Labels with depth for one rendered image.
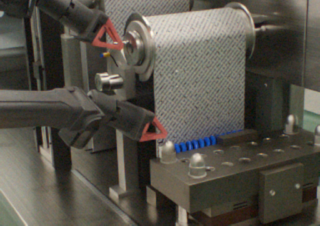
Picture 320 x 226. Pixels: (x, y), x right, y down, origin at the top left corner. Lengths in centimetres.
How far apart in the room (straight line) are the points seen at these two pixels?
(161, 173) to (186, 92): 20
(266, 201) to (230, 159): 11
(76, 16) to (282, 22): 48
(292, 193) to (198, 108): 28
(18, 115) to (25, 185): 55
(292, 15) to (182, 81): 29
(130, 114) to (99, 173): 35
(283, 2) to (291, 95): 36
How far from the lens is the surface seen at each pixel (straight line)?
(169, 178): 119
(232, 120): 139
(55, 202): 139
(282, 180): 123
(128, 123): 122
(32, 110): 99
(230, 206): 121
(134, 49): 126
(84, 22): 123
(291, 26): 138
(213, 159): 124
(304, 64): 136
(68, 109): 107
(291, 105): 168
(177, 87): 128
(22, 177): 155
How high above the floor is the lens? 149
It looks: 19 degrees down
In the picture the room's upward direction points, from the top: 2 degrees counter-clockwise
